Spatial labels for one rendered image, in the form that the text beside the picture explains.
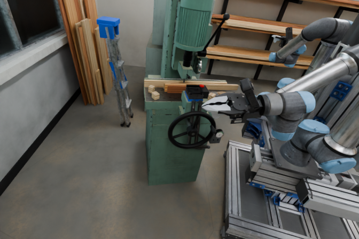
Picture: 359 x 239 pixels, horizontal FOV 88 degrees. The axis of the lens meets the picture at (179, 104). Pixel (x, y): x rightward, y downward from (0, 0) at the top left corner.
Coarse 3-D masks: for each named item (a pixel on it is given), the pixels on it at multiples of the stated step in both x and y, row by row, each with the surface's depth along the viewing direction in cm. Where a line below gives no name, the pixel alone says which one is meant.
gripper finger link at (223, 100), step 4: (224, 96) 63; (208, 100) 63; (212, 100) 62; (216, 100) 62; (220, 100) 62; (224, 100) 62; (204, 104) 62; (208, 104) 62; (212, 104) 62; (216, 104) 63; (220, 104) 63
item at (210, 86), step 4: (164, 84) 126; (204, 84) 132; (208, 84) 133; (212, 84) 134; (216, 84) 135; (220, 84) 135; (224, 84) 136; (228, 84) 137; (232, 84) 138; (236, 84) 139; (164, 88) 127; (208, 88) 134; (212, 88) 135; (216, 88) 135; (220, 88) 136; (224, 88) 137; (228, 88) 137; (232, 88) 138; (236, 88) 139
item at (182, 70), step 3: (180, 63) 124; (180, 66) 124; (183, 66) 121; (180, 69) 124; (183, 69) 117; (186, 69) 118; (189, 69) 118; (192, 69) 119; (180, 72) 124; (183, 72) 118; (186, 72) 119; (189, 72) 119; (192, 72) 120; (180, 75) 124; (183, 75) 120; (186, 75) 120; (189, 75) 120; (183, 78) 121; (186, 78) 121
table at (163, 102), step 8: (144, 88) 125; (160, 88) 128; (144, 96) 121; (160, 96) 119; (168, 96) 120; (176, 96) 122; (152, 104) 114; (160, 104) 115; (168, 104) 116; (176, 104) 118
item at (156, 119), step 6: (192, 78) 170; (156, 114) 120; (162, 114) 121; (168, 114) 121; (174, 114) 122; (210, 114) 128; (156, 120) 122; (162, 120) 123; (168, 120) 124; (204, 120) 130
